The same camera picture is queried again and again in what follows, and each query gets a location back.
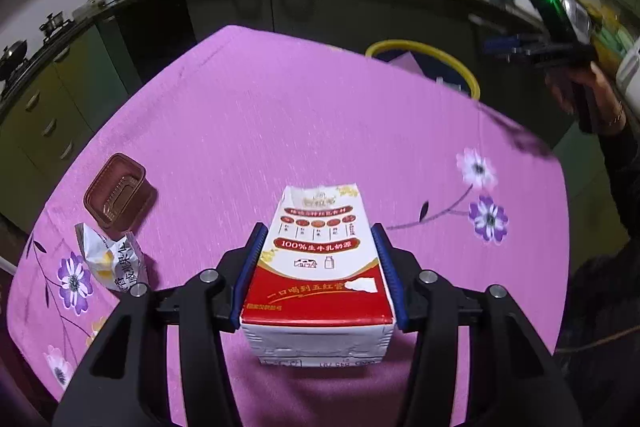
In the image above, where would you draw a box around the black wok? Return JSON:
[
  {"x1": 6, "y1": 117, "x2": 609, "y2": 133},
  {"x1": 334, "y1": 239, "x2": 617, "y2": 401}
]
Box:
[{"x1": 0, "y1": 39, "x2": 28, "y2": 72}]

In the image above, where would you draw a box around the green base cabinet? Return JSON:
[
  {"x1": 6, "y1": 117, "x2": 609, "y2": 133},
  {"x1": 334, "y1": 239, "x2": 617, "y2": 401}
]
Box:
[{"x1": 182, "y1": 0, "x2": 551, "y2": 58}]

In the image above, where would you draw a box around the red and white milk carton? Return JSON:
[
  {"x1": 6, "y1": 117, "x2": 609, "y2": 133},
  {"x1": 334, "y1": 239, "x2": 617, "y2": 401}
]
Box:
[{"x1": 239, "y1": 183, "x2": 397, "y2": 368}]

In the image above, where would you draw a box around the white countertop appliance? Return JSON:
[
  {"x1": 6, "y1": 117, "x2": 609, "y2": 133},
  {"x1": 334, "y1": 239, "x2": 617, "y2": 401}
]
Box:
[{"x1": 615, "y1": 44, "x2": 640, "y2": 95}]

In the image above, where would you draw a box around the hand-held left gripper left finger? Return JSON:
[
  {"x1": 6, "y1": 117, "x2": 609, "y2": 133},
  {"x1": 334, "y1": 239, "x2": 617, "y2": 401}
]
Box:
[{"x1": 52, "y1": 222, "x2": 268, "y2": 427}]

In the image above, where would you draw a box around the person's right forearm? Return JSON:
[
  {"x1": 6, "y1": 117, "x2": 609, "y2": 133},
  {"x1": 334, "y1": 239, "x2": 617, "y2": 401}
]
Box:
[{"x1": 597, "y1": 122, "x2": 640, "y2": 253}]

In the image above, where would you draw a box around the person's dark clothed body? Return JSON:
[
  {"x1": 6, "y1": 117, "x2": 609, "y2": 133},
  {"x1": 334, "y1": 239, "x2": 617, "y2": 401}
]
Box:
[{"x1": 552, "y1": 252, "x2": 640, "y2": 427}]

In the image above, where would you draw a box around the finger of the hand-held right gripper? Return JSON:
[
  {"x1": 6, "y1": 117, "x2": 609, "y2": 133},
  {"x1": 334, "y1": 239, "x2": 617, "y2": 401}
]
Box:
[
  {"x1": 484, "y1": 34, "x2": 536, "y2": 46},
  {"x1": 482, "y1": 45, "x2": 538, "y2": 60}
]

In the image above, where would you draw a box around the green drawer cabinet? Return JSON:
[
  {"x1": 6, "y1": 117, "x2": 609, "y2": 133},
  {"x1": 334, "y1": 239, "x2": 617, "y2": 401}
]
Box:
[{"x1": 0, "y1": 19, "x2": 143, "y2": 233}]

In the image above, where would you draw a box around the gas stove burner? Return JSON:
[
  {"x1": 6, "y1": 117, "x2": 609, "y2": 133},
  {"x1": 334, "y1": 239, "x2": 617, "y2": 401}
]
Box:
[{"x1": 40, "y1": 12, "x2": 76, "y2": 35}]

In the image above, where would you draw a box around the yellow-rimmed dark waste bin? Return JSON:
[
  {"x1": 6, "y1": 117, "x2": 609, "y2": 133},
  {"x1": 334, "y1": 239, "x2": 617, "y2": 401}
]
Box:
[{"x1": 364, "y1": 39, "x2": 482, "y2": 102}]

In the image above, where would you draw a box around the white crumpled snack wrapper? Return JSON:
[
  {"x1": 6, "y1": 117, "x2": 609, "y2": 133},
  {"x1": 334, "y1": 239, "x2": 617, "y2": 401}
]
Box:
[{"x1": 75, "y1": 223, "x2": 147, "y2": 293}]

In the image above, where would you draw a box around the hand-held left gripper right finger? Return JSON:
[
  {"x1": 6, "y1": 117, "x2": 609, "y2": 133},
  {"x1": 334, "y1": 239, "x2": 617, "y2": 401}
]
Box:
[{"x1": 371, "y1": 223, "x2": 583, "y2": 427}]

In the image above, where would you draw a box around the person's right hand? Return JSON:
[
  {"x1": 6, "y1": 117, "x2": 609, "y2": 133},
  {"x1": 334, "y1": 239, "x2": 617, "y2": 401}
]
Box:
[{"x1": 545, "y1": 63, "x2": 626, "y2": 138}]

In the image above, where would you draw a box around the pink floral tablecloth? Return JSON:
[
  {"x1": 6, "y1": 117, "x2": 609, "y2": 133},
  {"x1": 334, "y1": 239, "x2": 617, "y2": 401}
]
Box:
[{"x1": 7, "y1": 25, "x2": 571, "y2": 427}]

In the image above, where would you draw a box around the brown plastic tray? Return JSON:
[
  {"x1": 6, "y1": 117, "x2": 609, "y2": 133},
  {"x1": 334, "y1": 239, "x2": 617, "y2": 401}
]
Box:
[{"x1": 83, "y1": 153, "x2": 158, "y2": 239}]

